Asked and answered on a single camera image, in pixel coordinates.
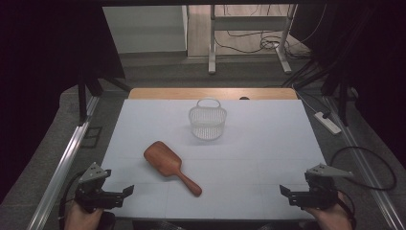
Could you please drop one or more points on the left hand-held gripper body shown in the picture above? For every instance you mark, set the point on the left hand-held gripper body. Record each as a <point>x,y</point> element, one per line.
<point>92,195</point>

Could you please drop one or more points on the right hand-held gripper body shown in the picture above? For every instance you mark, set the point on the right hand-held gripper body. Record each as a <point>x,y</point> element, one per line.
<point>320,195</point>

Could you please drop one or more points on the wooden hairbrush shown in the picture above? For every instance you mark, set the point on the wooden hairbrush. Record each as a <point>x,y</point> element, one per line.
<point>162,159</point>

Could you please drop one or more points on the white plastic basket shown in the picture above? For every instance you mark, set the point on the white plastic basket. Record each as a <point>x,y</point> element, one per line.
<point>207,129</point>

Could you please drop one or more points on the person's right hand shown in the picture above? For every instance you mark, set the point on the person's right hand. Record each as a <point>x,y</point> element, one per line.
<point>332,218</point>

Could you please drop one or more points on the person's left hand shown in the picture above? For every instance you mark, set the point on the person's left hand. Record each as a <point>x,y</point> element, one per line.
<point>81,220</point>

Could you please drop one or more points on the white power strip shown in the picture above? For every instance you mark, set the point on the white power strip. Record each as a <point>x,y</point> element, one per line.
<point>330,126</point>

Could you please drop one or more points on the black plug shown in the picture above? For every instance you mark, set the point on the black plug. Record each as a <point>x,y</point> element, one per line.
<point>326,115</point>

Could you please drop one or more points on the black curtain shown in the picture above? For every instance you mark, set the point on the black curtain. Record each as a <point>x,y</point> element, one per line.
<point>376,64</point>
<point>41,80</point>

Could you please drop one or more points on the white cabinet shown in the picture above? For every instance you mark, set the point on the white cabinet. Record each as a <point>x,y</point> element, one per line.
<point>143,28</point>

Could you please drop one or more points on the aluminium rail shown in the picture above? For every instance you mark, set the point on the aluminium rail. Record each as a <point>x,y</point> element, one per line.
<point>63,166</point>
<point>367,169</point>

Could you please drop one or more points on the white metal desk frame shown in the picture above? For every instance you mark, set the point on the white metal desk frame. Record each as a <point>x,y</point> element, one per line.
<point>212,48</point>

